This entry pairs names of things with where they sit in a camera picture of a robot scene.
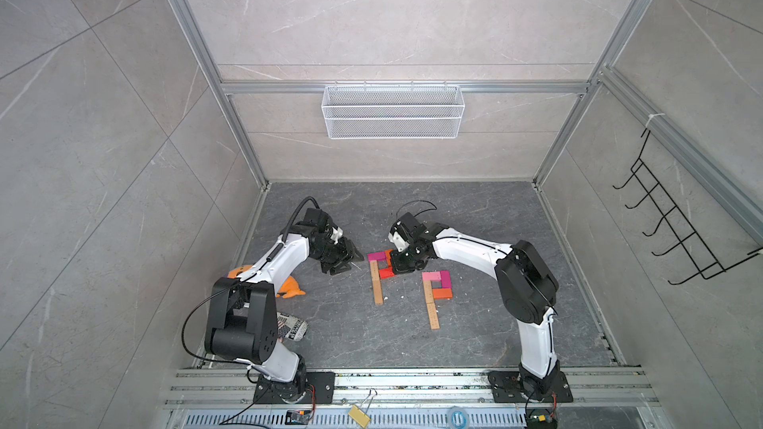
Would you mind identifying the red block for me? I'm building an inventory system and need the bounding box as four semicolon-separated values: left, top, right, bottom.
380;267;395;279

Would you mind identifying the yellow tag with clip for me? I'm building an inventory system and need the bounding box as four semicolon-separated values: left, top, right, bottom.
348;389;378;429

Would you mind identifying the orange block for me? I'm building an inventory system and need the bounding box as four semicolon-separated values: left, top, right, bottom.
432;288;453;300

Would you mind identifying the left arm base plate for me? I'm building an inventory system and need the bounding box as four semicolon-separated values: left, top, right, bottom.
254;371;336;404

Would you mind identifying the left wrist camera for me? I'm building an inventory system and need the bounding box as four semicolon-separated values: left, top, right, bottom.
331;228;344;243

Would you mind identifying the tape roll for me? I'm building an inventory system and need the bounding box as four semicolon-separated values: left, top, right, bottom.
447;406;470;429

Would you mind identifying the light pink block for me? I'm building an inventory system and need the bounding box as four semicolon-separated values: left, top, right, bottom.
421;271;442;282

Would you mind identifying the orange plush toy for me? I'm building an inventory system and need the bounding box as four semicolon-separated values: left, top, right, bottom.
227;265;305;299

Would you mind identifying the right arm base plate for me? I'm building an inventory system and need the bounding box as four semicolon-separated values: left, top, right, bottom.
487;367;574;403

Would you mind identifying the wooden block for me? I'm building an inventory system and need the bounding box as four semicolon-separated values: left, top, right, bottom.
426;302;440;330
370;260;381;285
423;280;434;305
372;280;383;306

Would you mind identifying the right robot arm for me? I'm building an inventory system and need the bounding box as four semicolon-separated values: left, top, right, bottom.
389;213;562;401

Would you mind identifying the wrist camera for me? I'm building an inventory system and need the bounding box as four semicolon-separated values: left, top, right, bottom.
331;228;344;243
389;230;409;252

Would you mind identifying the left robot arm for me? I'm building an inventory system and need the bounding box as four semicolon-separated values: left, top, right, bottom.
194;196;363;401

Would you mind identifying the black wire hook rack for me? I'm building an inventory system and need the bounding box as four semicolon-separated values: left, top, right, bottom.
612;130;762;286

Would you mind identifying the white wire mesh basket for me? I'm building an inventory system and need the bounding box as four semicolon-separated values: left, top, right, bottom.
321;85;466;140

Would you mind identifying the magenta block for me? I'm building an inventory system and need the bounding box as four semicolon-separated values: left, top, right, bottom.
439;270;452;289
367;251;387;261

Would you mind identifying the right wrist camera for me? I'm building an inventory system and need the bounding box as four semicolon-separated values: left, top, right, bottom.
389;230;409;252

